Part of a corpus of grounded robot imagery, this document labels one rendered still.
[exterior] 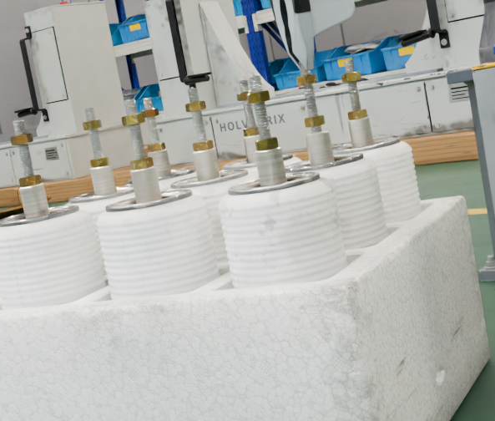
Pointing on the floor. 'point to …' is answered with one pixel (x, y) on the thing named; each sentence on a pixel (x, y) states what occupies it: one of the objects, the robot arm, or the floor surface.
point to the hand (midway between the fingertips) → (297, 57)
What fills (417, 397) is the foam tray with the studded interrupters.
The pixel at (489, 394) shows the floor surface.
